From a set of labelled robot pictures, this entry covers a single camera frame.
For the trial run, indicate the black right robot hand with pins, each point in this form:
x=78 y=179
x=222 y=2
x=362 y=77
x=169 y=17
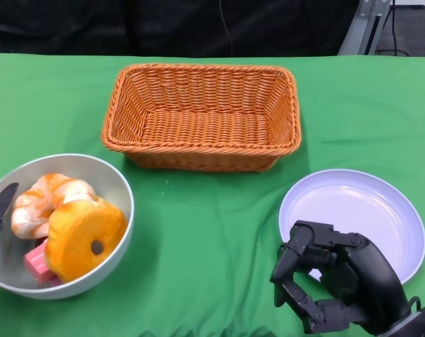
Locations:
x=370 y=277

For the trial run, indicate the white orange striped bread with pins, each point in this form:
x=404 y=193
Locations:
x=54 y=189

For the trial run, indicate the orange round bread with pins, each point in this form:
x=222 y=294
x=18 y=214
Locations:
x=75 y=228

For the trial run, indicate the grey-green ceramic bowl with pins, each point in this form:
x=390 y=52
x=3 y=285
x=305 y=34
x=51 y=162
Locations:
x=111 y=182

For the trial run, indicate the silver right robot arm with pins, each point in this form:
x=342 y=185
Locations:
x=419 y=323

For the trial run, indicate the small dark chocolate cake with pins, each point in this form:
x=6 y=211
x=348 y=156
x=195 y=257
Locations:
x=40 y=241

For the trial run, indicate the salmon pink cake block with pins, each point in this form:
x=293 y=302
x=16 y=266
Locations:
x=39 y=263

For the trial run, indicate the pale lavender plate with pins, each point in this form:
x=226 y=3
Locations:
x=356 y=210

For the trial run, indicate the magenta cake with cherry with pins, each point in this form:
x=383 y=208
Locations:
x=56 y=281

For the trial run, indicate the orange wicker basket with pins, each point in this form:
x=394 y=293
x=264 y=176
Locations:
x=202 y=133

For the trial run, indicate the grey aluminium frame post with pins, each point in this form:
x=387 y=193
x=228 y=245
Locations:
x=363 y=28

